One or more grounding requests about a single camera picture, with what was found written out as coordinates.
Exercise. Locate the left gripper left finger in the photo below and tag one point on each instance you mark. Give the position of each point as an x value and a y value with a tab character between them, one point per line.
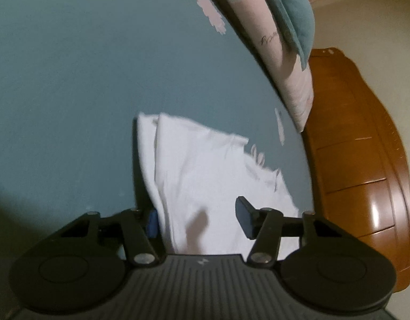
86	263

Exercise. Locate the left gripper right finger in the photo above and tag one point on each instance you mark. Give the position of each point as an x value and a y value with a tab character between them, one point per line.
317	262

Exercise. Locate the teal floral bed sheet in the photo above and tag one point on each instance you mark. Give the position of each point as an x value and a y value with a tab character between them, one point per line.
74	74

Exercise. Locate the white long-sleeve shirt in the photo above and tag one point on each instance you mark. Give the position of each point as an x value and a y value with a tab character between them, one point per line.
194	174

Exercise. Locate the teal pillow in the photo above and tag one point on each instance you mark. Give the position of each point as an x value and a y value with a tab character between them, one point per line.
296	21

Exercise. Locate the wooden headboard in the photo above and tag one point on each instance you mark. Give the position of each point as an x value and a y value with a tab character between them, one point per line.
358	164

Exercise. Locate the pink floral folded quilt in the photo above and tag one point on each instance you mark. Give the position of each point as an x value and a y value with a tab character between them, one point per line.
255	20

